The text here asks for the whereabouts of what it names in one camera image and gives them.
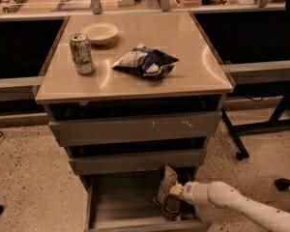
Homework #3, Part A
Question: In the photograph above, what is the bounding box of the black chair caster right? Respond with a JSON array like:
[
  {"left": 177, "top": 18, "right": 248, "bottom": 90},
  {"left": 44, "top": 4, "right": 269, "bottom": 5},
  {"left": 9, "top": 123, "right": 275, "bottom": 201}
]
[{"left": 275, "top": 178, "right": 290, "bottom": 191}]

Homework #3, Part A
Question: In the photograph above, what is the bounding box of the bottom grey drawer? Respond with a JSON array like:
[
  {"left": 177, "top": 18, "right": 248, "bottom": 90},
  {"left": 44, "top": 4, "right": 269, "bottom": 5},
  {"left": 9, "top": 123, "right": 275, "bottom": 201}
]
[{"left": 84, "top": 170, "right": 211, "bottom": 232}]

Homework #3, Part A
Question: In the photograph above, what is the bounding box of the grey drawer cabinet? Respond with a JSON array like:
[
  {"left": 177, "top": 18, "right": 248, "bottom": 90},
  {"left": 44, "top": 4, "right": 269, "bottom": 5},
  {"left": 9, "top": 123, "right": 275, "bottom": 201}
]
[{"left": 35, "top": 11, "right": 235, "bottom": 232}]

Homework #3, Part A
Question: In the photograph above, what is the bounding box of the green and white soda can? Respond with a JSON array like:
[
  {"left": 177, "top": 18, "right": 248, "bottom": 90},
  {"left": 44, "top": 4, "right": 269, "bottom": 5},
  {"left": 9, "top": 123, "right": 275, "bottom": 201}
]
[{"left": 69, "top": 33, "right": 95, "bottom": 74}]

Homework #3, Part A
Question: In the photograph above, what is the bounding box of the white bowl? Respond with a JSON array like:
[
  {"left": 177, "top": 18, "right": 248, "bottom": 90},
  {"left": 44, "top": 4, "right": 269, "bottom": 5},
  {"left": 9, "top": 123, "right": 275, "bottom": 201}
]
[{"left": 81, "top": 22, "right": 118, "bottom": 45}]

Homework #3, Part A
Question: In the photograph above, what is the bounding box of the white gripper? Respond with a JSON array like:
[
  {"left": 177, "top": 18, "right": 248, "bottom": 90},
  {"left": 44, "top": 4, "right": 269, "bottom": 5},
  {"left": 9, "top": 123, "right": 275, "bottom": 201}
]
[{"left": 169, "top": 182, "right": 209, "bottom": 205}]

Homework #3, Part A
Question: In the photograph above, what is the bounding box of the grey drawer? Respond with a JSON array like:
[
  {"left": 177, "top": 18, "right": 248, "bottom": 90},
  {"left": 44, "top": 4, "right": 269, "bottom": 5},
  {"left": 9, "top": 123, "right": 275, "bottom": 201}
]
[
  {"left": 84, "top": 170, "right": 211, "bottom": 232},
  {"left": 70, "top": 148, "right": 207, "bottom": 176},
  {"left": 49, "top": 111, "right": 221, "bottom": 147}
]

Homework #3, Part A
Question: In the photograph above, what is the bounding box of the brown chip bag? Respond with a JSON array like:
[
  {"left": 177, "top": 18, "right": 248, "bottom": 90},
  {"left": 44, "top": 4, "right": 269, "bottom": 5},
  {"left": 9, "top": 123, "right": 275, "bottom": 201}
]
[{"left": 153, "top": 165, "right": 181, "bottom": 220}]

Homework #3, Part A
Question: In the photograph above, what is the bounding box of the middle grey drawer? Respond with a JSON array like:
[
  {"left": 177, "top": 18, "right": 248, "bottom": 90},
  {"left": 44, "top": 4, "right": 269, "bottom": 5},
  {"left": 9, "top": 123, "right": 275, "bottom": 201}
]
[{"left": 70, "top": 148, "right": 207, "bottom": 176}]

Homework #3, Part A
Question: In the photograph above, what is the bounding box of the blue and white chip bag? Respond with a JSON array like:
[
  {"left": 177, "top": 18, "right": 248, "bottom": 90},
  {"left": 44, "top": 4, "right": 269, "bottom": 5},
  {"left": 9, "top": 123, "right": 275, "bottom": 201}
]
[{"left": 112, "top": 43, "right": 179, "bottom": 79}]

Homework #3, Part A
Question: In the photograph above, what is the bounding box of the top grey drawer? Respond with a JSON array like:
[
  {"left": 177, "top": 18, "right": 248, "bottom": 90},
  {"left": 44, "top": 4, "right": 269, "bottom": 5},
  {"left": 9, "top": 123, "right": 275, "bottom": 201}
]
[{"left": 49, "top": 111, "right": 221, "bottom": 147}]

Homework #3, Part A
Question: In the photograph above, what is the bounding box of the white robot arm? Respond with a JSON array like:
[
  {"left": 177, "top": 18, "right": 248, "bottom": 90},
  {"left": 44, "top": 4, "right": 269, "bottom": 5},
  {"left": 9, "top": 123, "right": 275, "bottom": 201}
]
[{"left": 170, "top": 182, "right": 290, "bottom": 232}]

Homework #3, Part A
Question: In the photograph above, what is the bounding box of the purple booklet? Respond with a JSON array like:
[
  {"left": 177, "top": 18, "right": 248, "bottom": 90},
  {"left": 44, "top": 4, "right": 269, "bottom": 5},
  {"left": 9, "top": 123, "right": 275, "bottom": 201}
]
[{"left": 56, "top": 0, "right": 91, "bottom": 11}]

